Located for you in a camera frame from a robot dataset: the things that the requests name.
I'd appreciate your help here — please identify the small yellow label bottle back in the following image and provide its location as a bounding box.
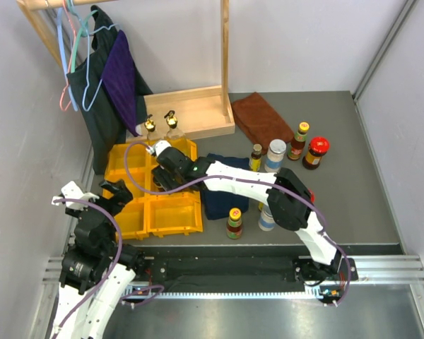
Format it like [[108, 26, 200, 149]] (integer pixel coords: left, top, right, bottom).
[[249, 143, 262, 172]]

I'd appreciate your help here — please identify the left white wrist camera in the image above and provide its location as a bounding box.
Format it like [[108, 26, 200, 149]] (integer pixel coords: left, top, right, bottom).
[[52, 181, 99, 210]]

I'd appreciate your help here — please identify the clear oil bottle gold cap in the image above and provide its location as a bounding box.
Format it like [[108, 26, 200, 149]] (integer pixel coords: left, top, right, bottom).
[[164, 109, 190, 155]]

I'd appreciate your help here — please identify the blue clothes hanger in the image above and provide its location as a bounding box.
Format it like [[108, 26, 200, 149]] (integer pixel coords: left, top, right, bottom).
[[56, 6, 121, 112]]

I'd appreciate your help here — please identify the white salt canister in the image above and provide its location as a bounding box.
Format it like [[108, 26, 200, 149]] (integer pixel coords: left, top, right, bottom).
[[258, 206, 276, 232], [264, 139, 286, 172]]

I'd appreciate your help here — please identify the sauce bottle yellow cap back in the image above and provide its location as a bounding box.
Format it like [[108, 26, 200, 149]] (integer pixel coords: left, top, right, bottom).
[[287, 121, 310, 161]]

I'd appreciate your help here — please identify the sauce bottle yellow cap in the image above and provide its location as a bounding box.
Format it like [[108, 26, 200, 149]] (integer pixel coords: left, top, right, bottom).
[[226, 208, 242, 239], [287, 121, 310, 161]]

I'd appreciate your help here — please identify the white salt canister back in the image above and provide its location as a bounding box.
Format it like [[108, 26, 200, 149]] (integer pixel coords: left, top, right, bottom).
[[264, 139, 286, 172]]

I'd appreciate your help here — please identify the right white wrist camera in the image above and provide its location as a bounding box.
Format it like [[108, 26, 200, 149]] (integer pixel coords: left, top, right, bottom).
[[146, 140, 171, 157]]

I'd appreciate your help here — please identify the purple hanging cloth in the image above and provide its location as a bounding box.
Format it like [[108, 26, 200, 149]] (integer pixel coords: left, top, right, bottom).
[[102, 30, 139, 136]]

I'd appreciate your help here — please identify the white salt canister front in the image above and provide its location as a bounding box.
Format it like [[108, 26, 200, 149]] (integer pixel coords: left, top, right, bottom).
[[258, 206, 276, 232]]

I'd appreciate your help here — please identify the red lid jar back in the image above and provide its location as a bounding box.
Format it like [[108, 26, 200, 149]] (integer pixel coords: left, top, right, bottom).
[[302, 136, 330, 170]]

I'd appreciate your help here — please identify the green clothes hanger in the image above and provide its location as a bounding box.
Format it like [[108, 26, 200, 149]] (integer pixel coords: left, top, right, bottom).
[[68, 1, 97, 73]]

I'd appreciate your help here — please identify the navy blue folded cloth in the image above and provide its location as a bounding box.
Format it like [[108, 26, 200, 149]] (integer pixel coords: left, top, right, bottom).
[[201, 153, 249, 220]]

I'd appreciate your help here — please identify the dark green hanging garment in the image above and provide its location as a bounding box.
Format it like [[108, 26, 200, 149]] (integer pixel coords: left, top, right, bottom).
[[67, 5, 153, 174]]

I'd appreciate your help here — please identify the yellow bin organizer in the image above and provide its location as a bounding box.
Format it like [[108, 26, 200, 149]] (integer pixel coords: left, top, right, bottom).
[[105, 144, 204, 240]]

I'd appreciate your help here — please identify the brown folded towel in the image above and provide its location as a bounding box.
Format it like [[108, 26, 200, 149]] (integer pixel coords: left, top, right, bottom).
[[231, 93, 294, 155]]

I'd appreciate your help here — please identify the pink clothes hanger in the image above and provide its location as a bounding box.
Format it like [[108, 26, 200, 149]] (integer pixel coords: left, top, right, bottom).
[[57, 1, 78, 112]]

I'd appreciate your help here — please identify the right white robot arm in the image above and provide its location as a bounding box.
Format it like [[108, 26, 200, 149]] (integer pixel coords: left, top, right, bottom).
[[149, 141, 343, 280]]

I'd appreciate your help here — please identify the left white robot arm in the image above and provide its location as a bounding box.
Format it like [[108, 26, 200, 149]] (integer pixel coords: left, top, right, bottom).
[[50, 179, 146, 338]]

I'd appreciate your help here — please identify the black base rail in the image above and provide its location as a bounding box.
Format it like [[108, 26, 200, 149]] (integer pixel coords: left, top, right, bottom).
[[66, 243, 404, 294]]

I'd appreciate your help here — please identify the sauce bottle yellow cap front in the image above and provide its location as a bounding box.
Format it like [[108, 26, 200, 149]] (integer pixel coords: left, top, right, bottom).
[[226, 208, 242, 239]]

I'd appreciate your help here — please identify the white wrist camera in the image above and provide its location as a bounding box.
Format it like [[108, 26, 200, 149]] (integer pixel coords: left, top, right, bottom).
[[52, 181, 99, 210], [146, 140, 171, 157]]

